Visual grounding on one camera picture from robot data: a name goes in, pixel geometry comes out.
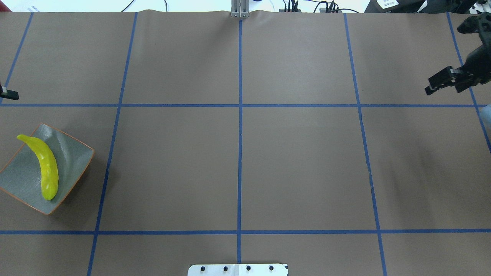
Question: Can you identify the aluminium frame post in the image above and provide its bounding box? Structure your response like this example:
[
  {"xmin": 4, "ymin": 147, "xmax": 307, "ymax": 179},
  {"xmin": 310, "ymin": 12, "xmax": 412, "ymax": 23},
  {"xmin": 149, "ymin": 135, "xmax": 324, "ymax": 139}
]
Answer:
[{"xmin": 230, "ymin": 0, "xmax": 250, "ymax": 20}]

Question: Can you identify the grey square plate orange rim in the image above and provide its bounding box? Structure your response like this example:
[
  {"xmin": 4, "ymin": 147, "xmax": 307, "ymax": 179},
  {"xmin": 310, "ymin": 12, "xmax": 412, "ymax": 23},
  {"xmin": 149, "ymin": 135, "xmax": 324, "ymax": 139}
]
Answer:
[{"xmin": 1, "ymin": 123, "xmax": 95, "ymax": 215}]

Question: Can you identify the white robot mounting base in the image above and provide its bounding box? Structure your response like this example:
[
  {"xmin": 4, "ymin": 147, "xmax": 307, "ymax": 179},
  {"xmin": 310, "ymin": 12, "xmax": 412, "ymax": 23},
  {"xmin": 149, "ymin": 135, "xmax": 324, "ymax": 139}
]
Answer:
[{"xmin": 187, "ymin": 263, "xmax": 289, "ymax": 276}]

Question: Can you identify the small yellow banana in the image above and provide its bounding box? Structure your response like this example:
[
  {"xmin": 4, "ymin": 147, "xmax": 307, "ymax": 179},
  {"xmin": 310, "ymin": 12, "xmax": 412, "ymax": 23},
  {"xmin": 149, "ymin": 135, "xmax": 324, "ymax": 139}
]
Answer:
[{"xmin": 17, "ymin": 134, "xmax": 59, "ymax": 200}]

